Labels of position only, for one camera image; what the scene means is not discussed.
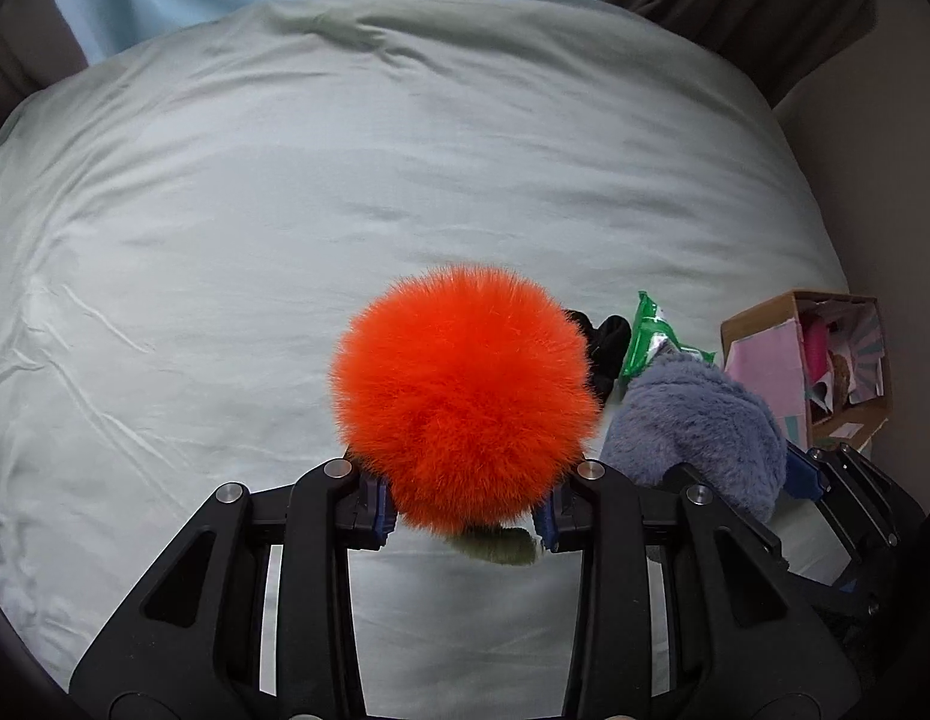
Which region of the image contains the grey fluffy sock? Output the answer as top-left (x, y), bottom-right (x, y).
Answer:
top-left (600, 353), bottom-right (787, 523)

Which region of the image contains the green wet wipes pack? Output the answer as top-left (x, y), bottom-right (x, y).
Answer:
top-left (620, 291), bottom-right (716, 382)

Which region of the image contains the black fabric scrunchie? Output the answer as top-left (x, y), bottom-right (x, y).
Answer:
top-left (566, 309), bottom-right (632, 408)

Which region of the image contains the pink leather pouch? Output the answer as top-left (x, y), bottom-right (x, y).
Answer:
top-left (800, 312), bottom-right (829, 383)

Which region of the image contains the orange fluffy pompom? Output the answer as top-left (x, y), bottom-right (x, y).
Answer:
top-left (330, 265), bottom-right (600, 535)

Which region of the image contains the open cardboard box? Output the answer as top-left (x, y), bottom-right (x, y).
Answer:
top-left (721, 289), bottom-right (892, 450)

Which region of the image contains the light green bed sheet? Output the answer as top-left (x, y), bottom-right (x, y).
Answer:
top-left (0, 0), bottom-right (846, 679)

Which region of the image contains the brown left curtain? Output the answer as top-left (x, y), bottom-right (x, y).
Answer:
top-left (0, 0), bottom-right (88, 128)

